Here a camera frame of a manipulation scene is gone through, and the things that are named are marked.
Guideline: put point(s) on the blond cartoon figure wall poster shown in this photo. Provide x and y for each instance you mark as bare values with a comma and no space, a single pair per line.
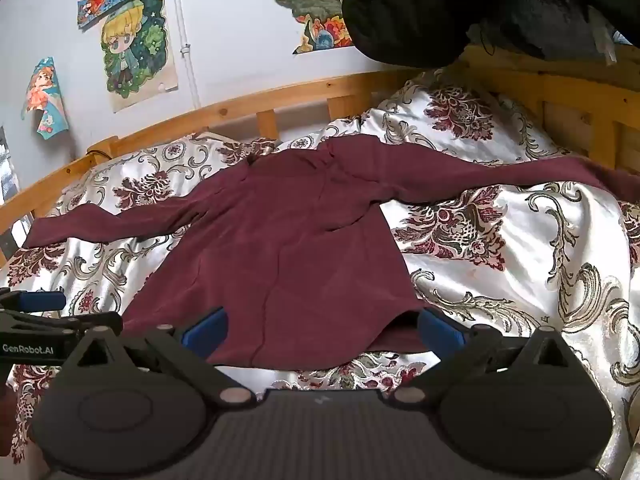
135,50

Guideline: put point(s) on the wooden bed frame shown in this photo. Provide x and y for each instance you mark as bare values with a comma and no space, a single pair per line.
300,92

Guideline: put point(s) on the maroon long-sleeved shirt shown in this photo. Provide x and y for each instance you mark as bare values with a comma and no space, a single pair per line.
300,240

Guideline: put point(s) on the black jacket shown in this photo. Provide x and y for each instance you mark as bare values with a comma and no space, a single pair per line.
450,5

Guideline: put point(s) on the white wall pipe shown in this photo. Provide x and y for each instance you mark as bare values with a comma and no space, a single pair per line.
187,60

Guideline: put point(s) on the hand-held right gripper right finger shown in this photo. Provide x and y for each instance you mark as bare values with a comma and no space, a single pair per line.
439,332

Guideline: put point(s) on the floral satin bedspread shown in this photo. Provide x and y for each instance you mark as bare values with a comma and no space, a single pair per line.
550,220

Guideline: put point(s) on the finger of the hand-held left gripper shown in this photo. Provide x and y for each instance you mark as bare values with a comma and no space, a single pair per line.
42,300
75,326

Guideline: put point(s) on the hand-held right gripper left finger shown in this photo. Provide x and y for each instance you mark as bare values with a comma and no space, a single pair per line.
206,332

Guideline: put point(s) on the window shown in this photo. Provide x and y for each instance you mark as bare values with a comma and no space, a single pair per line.
7,165

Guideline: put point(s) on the curled small cartoon wall poster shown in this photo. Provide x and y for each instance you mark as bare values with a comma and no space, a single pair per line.
45,95

